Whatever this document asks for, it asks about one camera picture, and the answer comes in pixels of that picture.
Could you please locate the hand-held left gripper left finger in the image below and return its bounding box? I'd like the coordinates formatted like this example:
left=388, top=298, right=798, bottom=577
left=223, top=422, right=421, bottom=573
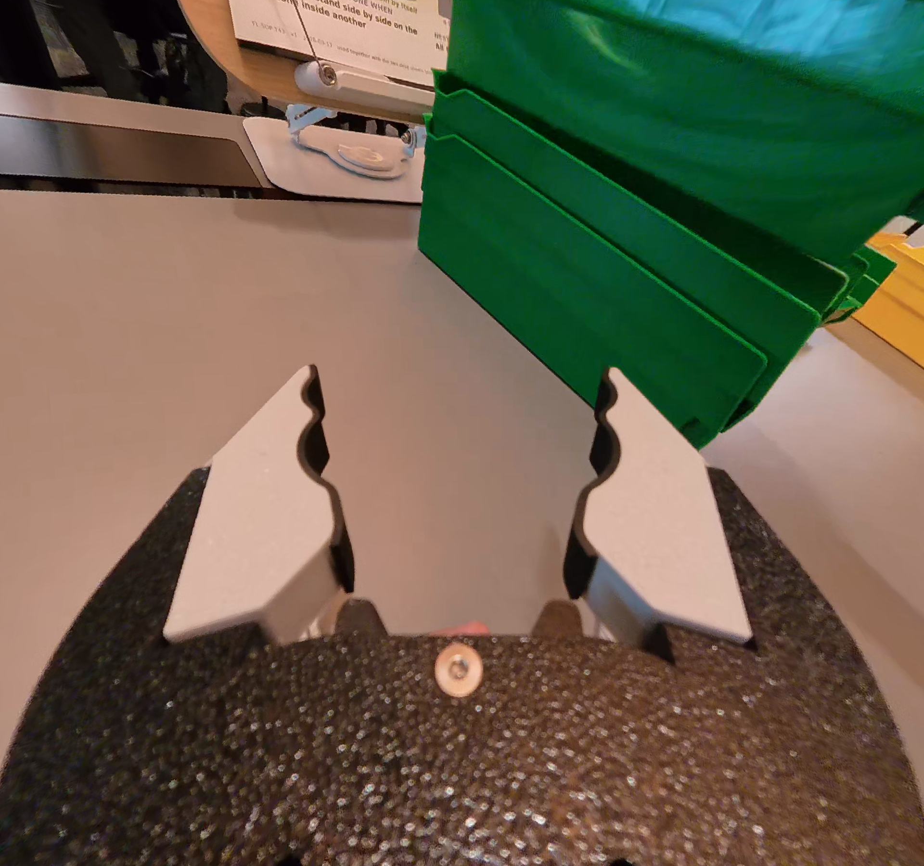
left=162, top=365, right=356, bottom=646

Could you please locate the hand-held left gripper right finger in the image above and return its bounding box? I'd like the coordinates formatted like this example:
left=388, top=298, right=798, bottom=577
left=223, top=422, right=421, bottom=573
left=564, top=368, right=756, bottom=650

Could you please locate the green plastic bin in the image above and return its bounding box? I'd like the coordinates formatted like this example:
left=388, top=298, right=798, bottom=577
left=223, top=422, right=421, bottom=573
left=429, top=72, right=899, bottom=427
left=418, top=130, right=769, bottom=450
left=445, top=0, right=924, bottom=272

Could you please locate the yellow plastic bin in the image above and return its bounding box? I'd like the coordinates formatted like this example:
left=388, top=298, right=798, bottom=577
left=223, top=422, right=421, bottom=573
left=849, top=221, right=924, bottom=372

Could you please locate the printed instruction sheet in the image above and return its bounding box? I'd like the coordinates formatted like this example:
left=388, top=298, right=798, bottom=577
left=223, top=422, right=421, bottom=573
left=217, top=0, right=457, bottom=90

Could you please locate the instruction sheet on stand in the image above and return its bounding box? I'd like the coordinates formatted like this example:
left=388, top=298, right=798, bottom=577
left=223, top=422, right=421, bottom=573
left=164, top=0, right=460, bottom=126

